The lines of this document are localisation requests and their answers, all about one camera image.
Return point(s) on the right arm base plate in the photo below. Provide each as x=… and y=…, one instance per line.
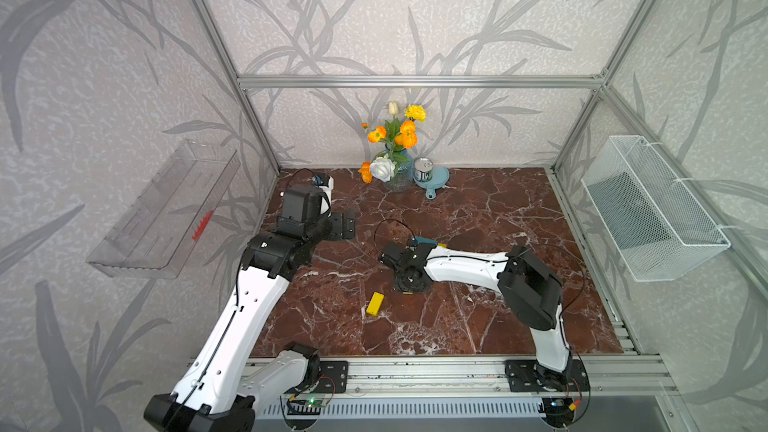
x=522, y=375

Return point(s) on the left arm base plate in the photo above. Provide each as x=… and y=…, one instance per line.
x=330, y=377

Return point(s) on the clear plastic wall tray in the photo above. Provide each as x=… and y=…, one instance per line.
x=159, y=231

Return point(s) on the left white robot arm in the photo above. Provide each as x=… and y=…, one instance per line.
x=207, y=397

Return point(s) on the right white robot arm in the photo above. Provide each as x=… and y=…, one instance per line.
x=529, y=288

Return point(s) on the aluminium front rail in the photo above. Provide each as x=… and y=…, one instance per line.
x=486, y=376

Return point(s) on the white wire wall basket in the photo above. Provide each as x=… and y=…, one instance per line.
x=659, y=227

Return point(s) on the metal tin can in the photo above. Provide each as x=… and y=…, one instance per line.
x=423, y=169

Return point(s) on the teal long block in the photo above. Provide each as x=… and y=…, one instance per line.
x=419, y=241

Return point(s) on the flower bouquet in vase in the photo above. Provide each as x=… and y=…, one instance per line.
x=393, y=165

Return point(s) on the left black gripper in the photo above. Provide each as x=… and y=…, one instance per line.
x=337, y=230

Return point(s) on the light blue dish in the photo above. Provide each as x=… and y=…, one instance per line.
x=431, y=181

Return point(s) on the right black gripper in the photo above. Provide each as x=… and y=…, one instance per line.
x=412, y=291

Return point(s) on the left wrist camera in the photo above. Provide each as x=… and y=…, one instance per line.
x=326, y=184

